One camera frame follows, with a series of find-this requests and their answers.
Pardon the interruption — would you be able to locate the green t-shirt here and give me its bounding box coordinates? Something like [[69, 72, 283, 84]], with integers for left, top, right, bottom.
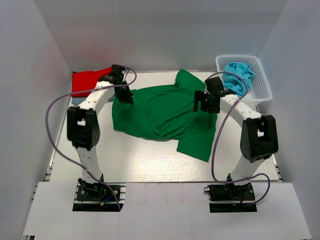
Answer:
[[112, 69, 217, 162]]

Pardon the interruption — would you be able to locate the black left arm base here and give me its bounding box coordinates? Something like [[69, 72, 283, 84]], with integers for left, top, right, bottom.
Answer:
[[72, 183, 121, 212]]

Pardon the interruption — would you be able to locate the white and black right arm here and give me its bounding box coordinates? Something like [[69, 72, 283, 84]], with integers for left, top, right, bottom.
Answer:
[[193, 90, 279, 200]]

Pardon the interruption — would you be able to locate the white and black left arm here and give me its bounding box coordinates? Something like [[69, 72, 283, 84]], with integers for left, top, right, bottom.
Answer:
[[67, 83, 133, 200]]

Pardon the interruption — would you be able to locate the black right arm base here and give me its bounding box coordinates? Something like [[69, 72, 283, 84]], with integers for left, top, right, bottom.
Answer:
[[203, 183, 257, 213]]

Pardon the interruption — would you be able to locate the crumpled cyan t-shirt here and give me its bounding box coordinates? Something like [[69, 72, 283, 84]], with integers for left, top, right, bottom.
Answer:
[[222, 62, 256, 98]]

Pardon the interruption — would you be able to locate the folded red t-shirt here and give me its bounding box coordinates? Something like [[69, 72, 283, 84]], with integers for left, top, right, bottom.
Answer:
[[71, 66, 112, 98]]

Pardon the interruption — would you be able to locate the folded light blue t-shirt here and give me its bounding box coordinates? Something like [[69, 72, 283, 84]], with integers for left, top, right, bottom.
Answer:
[[71, 97, 86, 105]]

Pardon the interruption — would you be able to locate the white perforated plastic basket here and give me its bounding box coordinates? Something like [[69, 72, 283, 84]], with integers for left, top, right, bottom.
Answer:
[[215, 54, 273, 105]]

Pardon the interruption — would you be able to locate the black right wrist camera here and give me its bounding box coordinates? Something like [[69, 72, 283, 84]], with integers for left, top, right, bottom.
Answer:
[[204, 77, 236, 98]]

